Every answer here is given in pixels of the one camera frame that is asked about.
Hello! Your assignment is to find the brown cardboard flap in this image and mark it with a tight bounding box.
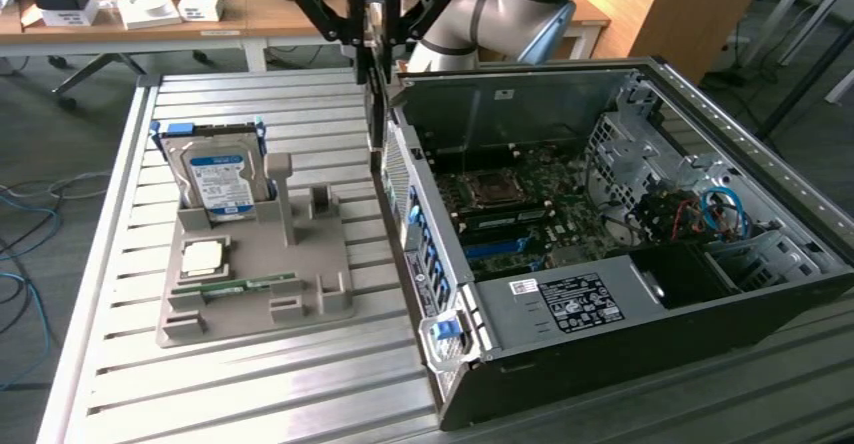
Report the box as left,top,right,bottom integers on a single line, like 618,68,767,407
17,0,45,29

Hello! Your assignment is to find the graphics card with black fan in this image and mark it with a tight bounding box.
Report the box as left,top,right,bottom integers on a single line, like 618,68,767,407
352,0,395,88

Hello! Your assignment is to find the red wire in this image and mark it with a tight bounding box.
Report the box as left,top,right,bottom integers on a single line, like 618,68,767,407
670,198,702,240

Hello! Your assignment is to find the black open PC case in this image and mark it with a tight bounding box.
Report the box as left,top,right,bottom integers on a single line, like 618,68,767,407
367,56,854,433

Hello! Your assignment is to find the small white labelled box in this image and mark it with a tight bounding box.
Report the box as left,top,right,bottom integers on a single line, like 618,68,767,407
176,0,227,23

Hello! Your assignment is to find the black wire bundle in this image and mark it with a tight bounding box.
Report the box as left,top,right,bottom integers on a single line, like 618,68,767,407
630,187,706,243

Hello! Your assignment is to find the wooden office desk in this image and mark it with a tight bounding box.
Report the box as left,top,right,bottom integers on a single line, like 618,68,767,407
0,0,249,59
244,0,612,73

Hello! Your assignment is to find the blue case latch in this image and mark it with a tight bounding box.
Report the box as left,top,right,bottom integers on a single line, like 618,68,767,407
430,316,463,340

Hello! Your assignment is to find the blue wire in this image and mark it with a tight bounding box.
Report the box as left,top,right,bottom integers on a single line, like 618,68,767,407
699,186,755,241

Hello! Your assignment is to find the perforated metal drive cage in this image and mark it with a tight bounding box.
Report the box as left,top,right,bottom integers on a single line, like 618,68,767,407
583,71,695,205

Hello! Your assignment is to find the silver CPU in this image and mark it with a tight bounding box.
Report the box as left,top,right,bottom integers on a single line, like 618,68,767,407
177,241,225,280

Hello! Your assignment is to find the green motherboard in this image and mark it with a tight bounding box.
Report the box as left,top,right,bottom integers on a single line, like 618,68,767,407
432,146,642,283

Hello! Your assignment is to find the blue expansion slot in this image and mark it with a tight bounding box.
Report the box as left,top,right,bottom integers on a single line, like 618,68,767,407
463,237,535,260

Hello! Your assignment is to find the metal disk bay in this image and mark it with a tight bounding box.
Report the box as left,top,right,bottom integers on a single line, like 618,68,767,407
699,228,826,293

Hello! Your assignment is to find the CPU socket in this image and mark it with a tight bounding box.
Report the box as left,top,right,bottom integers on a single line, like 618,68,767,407
456,169,528,210

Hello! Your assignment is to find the blue floor cable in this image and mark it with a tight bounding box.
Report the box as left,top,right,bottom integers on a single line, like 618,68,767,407
0,186,63,390

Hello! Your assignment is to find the grey parts rack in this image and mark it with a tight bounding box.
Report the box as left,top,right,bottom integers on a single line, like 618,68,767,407
153,151,356,350

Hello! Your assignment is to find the white box with black lid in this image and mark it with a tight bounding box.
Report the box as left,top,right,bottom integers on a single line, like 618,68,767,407
31,0,101,28

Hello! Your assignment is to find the white box with tape roll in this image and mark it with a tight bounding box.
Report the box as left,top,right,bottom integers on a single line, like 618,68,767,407
116,0,183,30

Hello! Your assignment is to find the grey floor cable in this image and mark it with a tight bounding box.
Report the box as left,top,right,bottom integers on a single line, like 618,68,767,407
0,171,112,200

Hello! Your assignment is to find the wooden cabinet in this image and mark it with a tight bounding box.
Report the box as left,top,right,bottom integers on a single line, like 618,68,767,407
571,0,779,85

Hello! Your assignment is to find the green RAM stick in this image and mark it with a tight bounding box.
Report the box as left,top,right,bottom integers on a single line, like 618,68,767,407
169,272,299,299

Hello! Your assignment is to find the grey desk leg with casters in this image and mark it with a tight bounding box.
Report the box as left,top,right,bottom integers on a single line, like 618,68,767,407
49,52,149,111

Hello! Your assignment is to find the hard disk in blue caddy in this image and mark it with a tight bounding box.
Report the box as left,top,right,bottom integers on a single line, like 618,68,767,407
149,117,276,224

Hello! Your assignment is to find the grey power supply unit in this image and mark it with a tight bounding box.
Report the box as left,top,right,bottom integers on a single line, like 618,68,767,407
466,256,668,355

